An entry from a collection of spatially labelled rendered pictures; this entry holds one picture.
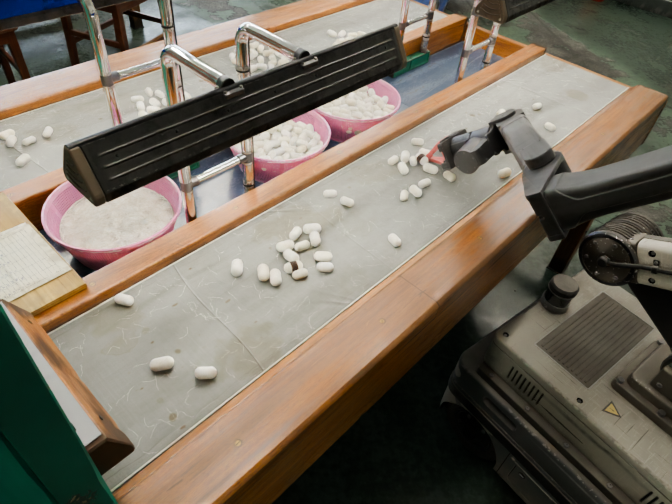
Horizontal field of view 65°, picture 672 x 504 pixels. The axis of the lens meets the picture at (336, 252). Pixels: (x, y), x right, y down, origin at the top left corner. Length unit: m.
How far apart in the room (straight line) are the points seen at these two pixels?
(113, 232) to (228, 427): 0.51
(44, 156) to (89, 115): 0.19
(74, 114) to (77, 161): 0.83
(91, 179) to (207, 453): 0.39
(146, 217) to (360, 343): 0.53
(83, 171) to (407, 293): 0.57
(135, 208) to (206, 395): 0.48
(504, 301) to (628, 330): 0.68
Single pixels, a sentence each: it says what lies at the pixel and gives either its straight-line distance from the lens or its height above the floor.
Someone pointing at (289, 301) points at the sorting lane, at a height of 0.74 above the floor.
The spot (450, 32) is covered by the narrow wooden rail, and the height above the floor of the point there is 0.73.
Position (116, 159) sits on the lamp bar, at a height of 1.08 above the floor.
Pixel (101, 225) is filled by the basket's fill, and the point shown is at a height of 0.73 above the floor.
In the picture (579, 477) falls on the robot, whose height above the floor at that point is 0.34.
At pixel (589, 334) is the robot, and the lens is 1.45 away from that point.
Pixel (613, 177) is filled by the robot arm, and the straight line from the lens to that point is 0.70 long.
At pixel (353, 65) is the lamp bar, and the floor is 1.08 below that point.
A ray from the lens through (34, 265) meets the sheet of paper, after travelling 1.05.
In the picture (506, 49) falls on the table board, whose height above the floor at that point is 0.71.
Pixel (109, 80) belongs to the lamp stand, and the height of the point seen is 0.96.
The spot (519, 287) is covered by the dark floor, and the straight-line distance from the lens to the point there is 2.17.
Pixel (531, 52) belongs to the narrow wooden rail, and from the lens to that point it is 2.00.
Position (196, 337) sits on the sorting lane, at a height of 0.74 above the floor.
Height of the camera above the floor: 1.48
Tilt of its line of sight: 45 degrees down
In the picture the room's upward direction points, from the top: 6 degrees clockwise
